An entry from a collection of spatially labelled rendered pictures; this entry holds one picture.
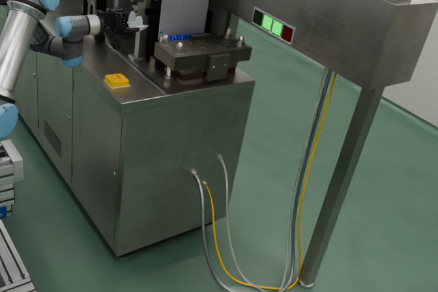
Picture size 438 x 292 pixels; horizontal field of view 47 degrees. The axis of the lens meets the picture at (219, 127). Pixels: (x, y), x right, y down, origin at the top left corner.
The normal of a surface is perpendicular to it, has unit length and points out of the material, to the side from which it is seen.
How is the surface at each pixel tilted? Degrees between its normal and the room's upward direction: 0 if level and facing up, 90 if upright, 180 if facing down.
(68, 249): 0
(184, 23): 90
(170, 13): 90
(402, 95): 90
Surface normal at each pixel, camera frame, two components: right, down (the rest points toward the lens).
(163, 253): 0.16, -0.85
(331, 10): -0.80, 0.19
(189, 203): 0.58, 0.49
